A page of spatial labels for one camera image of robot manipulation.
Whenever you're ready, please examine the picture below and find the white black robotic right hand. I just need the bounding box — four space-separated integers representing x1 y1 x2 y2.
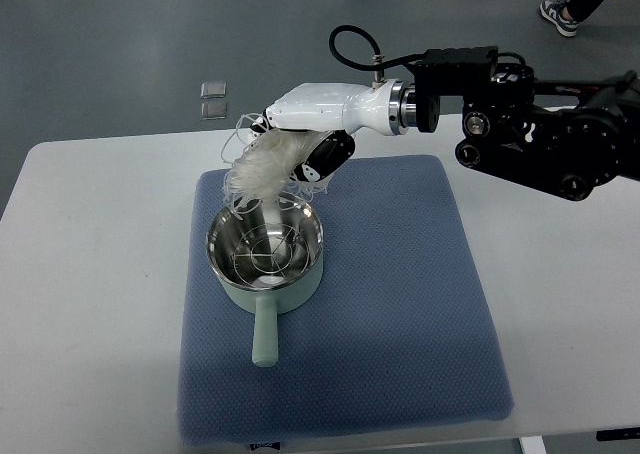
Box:
251 79 417 183

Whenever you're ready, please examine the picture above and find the white vermicelli noodle nest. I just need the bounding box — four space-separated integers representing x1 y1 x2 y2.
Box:
221 113 331 218

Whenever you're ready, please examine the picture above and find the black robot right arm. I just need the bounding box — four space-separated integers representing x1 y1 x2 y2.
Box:
402 46 639 201

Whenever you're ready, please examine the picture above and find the mint green steel pot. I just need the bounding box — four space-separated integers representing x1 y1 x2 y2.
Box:
206 193 324 368

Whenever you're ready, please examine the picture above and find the upper metal floor plate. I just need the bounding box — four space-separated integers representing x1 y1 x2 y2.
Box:
200 81 227 99

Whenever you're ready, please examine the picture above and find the metal floor plate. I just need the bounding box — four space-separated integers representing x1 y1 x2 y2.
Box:
200 81 227 99
201 100 227 120

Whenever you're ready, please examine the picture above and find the lower metal floor plate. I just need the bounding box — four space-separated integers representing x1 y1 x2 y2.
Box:
201 100 227 120

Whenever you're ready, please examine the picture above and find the blue textured cloth mat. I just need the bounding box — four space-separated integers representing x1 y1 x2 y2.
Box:
178 155 514 446

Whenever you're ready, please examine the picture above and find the person's leg with sneaker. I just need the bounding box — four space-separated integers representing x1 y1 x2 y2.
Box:
539 0 605 38

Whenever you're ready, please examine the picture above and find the white table leg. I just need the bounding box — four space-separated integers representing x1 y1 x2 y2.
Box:
519 436 547 454

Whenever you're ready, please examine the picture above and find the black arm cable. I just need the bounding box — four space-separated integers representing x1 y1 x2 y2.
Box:
328 25 426 83

